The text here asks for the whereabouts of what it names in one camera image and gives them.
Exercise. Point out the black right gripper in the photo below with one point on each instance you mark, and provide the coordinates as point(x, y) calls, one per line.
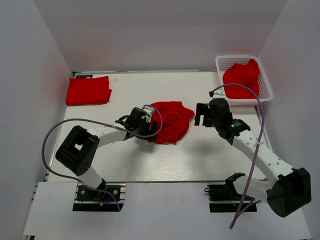
point(201, 109)

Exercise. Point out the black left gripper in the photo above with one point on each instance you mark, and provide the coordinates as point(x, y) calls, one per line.
point(148, 132)

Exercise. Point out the red t shirt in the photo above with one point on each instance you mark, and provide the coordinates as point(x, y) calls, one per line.
point(175, 121)
point(88, 91)

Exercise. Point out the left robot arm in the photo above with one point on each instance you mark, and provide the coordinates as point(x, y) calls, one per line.
point(78, 150)

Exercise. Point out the crumpled red shirt in basket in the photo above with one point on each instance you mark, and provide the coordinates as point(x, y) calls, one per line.
point(243, 74)

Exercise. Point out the blue label sticker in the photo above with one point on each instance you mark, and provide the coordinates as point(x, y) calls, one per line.
point(84, 76)

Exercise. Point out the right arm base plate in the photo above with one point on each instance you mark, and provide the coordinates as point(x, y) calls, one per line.
point(222, 196)

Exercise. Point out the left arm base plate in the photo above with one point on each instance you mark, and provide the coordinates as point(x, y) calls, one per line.
point(86, 200)

